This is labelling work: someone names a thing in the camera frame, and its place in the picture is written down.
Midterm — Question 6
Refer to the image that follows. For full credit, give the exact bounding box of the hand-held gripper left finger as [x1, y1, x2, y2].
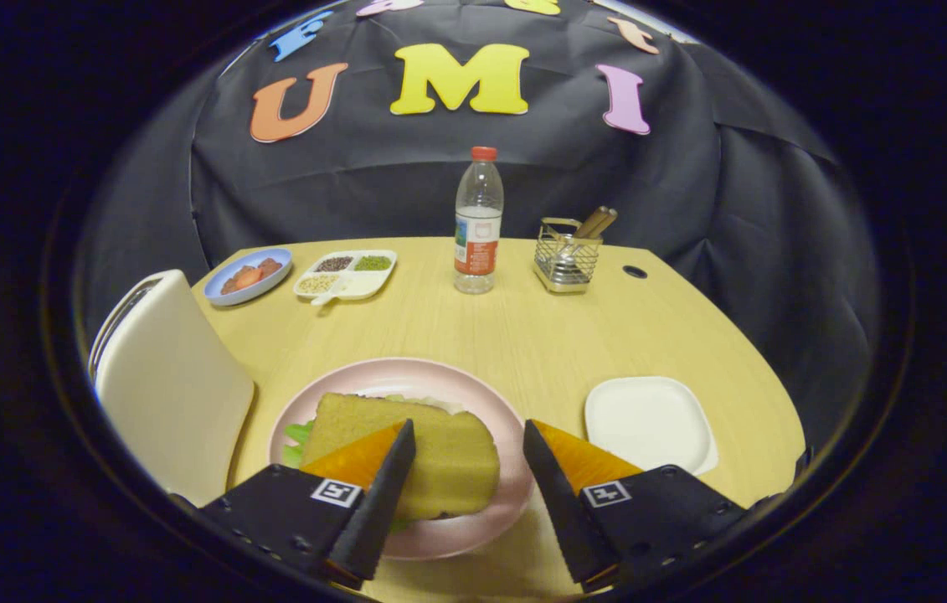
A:
[198, 419, 417, 591]

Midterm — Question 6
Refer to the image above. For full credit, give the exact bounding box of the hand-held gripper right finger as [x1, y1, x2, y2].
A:
[522, 419, 763, 594]

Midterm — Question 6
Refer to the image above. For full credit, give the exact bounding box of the plain brown toast slice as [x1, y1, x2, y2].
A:
[301, 393, 501, 522]

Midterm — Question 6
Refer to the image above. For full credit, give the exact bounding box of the green lettuce leaf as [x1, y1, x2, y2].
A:
[282, 394, 467, 537]

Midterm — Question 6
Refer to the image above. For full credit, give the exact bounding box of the small white square plate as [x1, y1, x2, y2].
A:
[584, 376, 720, 477]

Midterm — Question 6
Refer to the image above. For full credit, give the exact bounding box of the pink round plate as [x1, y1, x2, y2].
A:
[268, 358, 535, 561]

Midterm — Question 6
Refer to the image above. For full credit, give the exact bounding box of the white divided seed tray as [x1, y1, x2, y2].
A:
[293, 250, 398, 306]

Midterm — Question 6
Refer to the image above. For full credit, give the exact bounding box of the white toaster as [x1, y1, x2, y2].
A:
[88, 269, 256, 508]

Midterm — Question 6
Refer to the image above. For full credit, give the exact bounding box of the blue round plate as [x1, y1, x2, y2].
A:
[203, 248, 294, 307]

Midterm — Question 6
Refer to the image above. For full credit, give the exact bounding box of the clear water bottle red cap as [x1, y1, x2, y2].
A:
[454, 147, 505, 295]

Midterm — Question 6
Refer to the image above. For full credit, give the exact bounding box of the black backdrop cloth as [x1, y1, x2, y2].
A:
[75, 0, 880, 453]

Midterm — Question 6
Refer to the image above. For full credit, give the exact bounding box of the metal wire utensil basket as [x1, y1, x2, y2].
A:
[533, 218, 604, 294]

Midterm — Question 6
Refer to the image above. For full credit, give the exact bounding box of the wooden utensil handle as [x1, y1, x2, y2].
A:
[574, 206, 618, 240]

